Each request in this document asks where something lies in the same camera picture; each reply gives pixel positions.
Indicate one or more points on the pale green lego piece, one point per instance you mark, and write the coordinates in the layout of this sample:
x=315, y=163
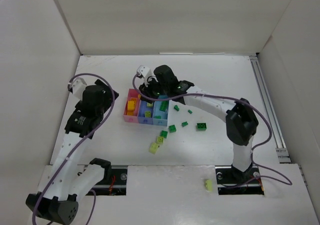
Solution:
x=154, y=147

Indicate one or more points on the green wedge lego piece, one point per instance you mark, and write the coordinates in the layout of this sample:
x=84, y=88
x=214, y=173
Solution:
x=176, y=108

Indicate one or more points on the pink plastic bin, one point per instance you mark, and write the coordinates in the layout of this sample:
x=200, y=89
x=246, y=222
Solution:
x=132, y=119

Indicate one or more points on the aluminium rail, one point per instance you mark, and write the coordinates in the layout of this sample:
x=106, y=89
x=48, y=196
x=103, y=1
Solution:
x=281, y=148

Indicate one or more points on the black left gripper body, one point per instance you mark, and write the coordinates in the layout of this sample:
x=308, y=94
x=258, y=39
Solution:
x=110, y=90

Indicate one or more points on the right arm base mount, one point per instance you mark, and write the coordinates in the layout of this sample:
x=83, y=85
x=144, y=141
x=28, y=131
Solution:
x=231, y=182

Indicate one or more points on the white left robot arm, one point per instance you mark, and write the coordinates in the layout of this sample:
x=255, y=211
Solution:
x=58, y=201

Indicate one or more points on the light blue plastic bin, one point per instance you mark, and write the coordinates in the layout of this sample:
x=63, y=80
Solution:
x=156, y=112

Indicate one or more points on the pale green sloped lego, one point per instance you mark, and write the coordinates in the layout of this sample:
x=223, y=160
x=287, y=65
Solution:
x=147, y=114

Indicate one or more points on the small green arch lego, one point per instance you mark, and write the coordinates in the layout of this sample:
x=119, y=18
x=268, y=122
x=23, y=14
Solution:
x=183, y=124

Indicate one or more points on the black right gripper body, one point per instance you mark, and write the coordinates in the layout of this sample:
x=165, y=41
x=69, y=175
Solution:
x=146, y=89

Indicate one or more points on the orange round lego piece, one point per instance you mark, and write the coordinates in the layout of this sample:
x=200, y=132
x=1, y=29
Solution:
x=132, y=102

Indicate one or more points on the pale green lego block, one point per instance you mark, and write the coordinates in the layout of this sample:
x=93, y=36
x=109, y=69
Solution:
x=149, y=105

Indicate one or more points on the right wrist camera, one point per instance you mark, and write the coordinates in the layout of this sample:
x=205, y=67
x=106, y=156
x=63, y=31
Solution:
x=143, y=72

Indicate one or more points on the green lego plate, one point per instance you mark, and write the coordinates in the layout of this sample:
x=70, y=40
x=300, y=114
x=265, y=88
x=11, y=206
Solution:
x=163, y=106

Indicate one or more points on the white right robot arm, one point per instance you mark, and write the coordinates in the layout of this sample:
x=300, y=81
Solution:
x=241, y=122

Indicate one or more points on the yellow rectangular lego brick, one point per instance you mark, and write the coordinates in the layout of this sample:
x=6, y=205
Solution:
x=130, y=111

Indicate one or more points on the lime sloped lego piece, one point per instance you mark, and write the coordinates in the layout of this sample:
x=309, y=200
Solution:
x=208, y=185

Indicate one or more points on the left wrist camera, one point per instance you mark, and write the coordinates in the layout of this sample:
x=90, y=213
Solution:
x=77, y=87

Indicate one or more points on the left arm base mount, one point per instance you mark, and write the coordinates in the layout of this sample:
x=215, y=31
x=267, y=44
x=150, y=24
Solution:
x=115, y=185

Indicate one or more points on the green two-by-two lego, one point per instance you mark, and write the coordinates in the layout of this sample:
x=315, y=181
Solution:
x=172, y=128

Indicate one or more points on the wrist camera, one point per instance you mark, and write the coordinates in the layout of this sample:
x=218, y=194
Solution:
x=143, y=72
x=77, y=87

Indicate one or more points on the small green lego brick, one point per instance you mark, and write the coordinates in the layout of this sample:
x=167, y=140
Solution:
x=164, y=134

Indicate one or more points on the lime green lego brick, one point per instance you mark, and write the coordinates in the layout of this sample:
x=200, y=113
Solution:
x=160, y=140

